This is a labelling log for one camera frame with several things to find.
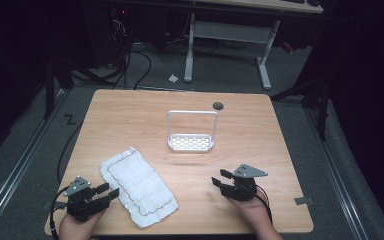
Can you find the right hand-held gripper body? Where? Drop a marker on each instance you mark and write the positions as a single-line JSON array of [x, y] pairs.
[[241, 188]]

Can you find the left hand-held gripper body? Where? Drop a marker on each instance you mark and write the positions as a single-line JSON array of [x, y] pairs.
[[80, 203]]

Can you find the white towel with red stitching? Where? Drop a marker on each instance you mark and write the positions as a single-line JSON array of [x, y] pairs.
[[139, 188]]

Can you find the white plastic towel rack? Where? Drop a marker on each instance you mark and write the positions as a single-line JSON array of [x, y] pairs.
[[190, 142]]

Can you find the person's right hand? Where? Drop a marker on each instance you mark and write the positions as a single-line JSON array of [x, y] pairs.
[[251, 211]]

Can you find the person's left hand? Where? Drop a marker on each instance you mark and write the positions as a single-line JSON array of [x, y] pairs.
[[76, 230]]

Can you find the grey tape piece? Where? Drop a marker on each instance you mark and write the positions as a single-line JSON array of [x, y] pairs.
[[303, 200]]

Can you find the dark round table grommet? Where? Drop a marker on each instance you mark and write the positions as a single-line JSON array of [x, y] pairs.
[[218, 106]]

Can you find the crumpled white paper scrap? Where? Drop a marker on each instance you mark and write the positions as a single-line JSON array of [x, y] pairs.
[[173, 78]]

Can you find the black stand leg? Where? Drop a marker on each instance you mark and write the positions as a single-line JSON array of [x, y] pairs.
[[50, 90], [321, 110]]

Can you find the black computer mouse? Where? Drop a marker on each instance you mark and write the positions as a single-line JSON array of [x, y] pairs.
[[313, 2]]

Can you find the metal floor rail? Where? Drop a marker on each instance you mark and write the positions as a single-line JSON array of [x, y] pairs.
[[16, 170], [338, 180]]

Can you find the white metal frame desk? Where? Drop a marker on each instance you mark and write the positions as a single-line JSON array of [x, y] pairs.
[[228, 31]]

